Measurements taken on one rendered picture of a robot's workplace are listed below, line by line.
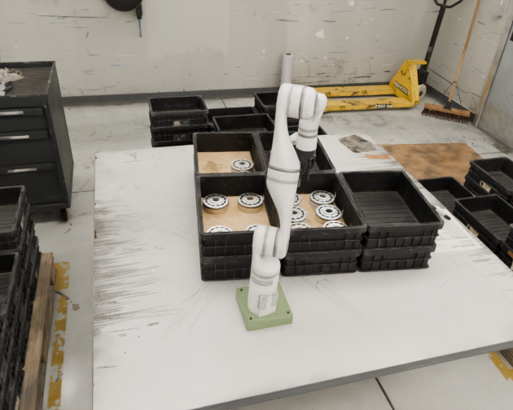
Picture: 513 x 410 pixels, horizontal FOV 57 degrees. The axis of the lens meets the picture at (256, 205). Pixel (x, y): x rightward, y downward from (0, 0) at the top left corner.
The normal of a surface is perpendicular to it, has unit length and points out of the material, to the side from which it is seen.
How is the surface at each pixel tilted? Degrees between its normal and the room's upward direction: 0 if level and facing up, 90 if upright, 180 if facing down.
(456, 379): 0
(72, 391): 0
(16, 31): 90
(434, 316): 0
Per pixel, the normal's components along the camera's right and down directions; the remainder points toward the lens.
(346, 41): 0.26, 0.55
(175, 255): 0.05, -0.83
